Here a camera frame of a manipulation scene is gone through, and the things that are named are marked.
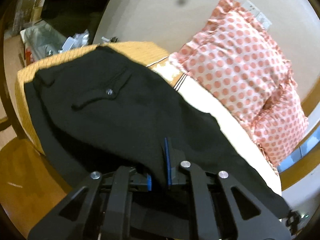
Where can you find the pink polka-dot pillow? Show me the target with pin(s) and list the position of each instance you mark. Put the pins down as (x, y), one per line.
(234, 58)
(281, 124)

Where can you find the bed with yellow patterned sheet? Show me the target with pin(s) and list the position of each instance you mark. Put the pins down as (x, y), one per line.
(156, 59)

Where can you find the left pink polka-dot pillow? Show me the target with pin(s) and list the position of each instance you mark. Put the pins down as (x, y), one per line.
(234, 58)

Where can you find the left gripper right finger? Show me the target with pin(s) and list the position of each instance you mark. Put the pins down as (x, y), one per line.
(221, 207)

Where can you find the right pink polka-dot pillow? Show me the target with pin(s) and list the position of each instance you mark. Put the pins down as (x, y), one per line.
(281, 124)

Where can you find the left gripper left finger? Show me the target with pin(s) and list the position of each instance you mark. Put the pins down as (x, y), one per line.
(98, 208)

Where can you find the black pants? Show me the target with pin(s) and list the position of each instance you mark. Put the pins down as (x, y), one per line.
(102, 111)

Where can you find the clutter of clear plastic bags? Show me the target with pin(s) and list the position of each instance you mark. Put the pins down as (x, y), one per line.
(41, 40)

